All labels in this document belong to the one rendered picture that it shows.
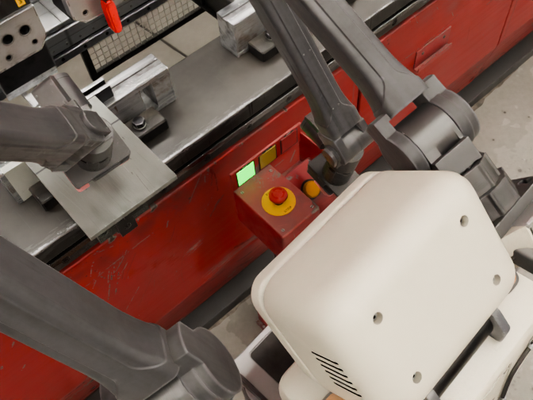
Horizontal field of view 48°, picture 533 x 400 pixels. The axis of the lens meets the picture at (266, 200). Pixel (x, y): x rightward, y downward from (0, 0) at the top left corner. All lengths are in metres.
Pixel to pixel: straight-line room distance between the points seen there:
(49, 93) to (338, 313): 0.54
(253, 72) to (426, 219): 0.89
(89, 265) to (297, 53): 0.65
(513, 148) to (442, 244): 1.91
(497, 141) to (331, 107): 1.51
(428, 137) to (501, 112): 1.81
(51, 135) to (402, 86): 0.42
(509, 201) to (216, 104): 0.73
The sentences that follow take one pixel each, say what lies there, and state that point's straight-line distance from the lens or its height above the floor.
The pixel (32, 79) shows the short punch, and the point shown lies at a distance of 1.16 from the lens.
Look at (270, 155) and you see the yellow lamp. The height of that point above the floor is 0.81.
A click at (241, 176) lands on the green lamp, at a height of 0.81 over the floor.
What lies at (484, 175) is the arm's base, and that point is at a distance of 0.77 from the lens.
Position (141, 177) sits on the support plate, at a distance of 1.07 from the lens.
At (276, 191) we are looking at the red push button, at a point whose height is 0.81.
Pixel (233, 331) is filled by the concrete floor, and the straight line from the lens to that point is 1.99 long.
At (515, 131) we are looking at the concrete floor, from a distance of 2.50.
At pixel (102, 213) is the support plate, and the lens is 1.05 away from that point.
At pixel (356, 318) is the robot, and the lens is 0.50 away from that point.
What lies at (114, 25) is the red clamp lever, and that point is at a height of 1.17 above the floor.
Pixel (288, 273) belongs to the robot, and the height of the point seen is 1.34.
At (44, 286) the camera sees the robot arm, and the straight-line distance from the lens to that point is 0.50.
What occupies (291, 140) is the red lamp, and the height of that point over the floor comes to 0.81.
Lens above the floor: 1.84
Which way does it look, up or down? 57 degrees down
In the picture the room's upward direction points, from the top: 6 degrees counter-clockwise
